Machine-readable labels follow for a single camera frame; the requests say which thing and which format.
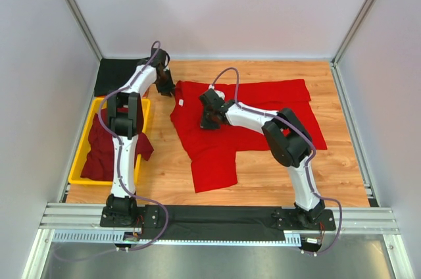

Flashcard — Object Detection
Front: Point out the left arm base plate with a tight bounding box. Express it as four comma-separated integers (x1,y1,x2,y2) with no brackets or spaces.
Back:
99,205,166,228

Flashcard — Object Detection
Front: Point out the aluminium corner post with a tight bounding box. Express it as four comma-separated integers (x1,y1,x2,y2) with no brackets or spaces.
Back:
331,0,401,64
65,0,103,61

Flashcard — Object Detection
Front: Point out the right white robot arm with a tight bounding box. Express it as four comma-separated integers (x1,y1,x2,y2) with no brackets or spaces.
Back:
199,88,325,223

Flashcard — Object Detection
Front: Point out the yellow plastic bin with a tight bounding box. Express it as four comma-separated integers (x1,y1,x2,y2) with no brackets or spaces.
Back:
68,97,151,186

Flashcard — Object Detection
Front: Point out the bright red t shirt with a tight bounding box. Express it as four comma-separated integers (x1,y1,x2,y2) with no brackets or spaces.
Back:
169,78,328,194

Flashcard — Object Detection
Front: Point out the right aluminium corner post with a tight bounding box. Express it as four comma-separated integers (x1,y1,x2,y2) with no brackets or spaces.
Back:
331,0,401,64

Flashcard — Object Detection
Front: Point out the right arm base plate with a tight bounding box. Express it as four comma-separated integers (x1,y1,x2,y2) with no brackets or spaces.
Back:
272,208,337,231

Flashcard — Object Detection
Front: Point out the left aluminium corner post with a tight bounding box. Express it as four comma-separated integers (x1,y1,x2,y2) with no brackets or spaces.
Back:
65,0,103,61

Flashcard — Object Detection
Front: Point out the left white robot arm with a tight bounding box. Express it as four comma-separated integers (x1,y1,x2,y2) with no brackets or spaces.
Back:
100,46,175,222

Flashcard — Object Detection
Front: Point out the folded black t shirt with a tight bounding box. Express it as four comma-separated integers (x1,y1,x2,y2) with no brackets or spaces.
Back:
94,58,148,97

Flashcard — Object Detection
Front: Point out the slotted grey cable duct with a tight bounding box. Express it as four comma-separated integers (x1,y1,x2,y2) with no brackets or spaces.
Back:
52,230,301,247

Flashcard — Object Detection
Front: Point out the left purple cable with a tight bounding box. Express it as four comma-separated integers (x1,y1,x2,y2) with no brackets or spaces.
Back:
52,40,170,262

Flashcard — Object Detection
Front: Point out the black cloth strip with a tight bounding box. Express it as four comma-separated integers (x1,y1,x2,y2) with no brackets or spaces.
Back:
160,205,285,241

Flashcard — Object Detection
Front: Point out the aluminium front rail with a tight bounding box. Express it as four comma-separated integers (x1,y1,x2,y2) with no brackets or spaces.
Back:
39,203,400,235

